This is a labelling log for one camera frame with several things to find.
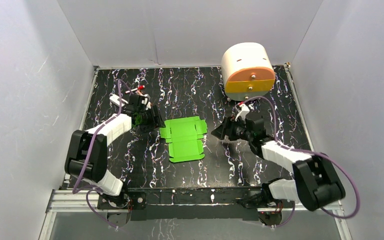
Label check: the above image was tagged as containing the red capped marker pen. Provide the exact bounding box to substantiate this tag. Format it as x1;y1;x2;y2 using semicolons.
125;85;145;94

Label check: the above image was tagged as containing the purple cable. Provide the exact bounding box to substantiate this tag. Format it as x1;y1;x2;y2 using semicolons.
236;96;362;229
72;78;137;229

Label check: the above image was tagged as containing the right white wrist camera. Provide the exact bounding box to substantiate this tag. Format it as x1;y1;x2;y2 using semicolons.
234;102;250;122

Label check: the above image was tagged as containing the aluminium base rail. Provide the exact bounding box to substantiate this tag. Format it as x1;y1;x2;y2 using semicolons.
46;188;342;214

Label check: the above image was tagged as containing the small white plastic clip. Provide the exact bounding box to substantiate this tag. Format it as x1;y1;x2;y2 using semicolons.
109;94;124;107

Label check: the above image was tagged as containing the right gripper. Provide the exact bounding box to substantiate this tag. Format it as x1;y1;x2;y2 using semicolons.
210;115;253;142

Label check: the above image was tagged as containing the round cream drawer cabinet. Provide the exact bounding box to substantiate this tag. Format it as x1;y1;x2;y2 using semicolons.
221;42;276;102

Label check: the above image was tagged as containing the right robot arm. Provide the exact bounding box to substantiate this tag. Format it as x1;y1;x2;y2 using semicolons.
211;116;346;211

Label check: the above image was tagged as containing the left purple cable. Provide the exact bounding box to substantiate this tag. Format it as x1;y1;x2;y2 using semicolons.
72;78;137;229

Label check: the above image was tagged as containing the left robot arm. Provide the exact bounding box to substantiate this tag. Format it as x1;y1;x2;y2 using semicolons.
64;94;165;208

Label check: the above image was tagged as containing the green paper box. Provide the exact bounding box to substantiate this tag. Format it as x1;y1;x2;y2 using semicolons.
159;116;208;163

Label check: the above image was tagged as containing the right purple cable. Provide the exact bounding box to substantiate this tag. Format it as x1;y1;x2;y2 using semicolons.
236;96;362;229

